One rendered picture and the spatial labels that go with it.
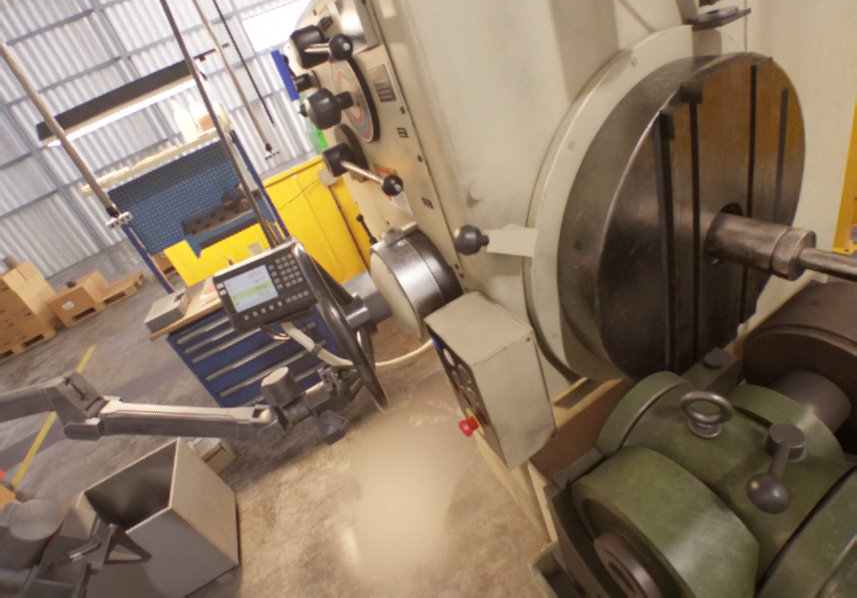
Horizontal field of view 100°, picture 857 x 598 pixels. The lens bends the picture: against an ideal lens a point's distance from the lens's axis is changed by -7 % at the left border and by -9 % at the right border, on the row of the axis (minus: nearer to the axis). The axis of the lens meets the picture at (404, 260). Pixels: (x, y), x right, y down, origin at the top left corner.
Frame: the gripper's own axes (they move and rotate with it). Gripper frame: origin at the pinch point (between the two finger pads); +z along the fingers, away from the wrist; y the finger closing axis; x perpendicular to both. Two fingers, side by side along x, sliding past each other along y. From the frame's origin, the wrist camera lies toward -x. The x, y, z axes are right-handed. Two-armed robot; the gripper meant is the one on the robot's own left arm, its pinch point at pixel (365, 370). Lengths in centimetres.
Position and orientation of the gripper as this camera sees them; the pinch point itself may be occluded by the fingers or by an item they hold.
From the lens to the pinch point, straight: 95.3
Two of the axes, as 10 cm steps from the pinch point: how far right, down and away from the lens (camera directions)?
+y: -2.0, -6.9, -6.9
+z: 8.6, -4.7, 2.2
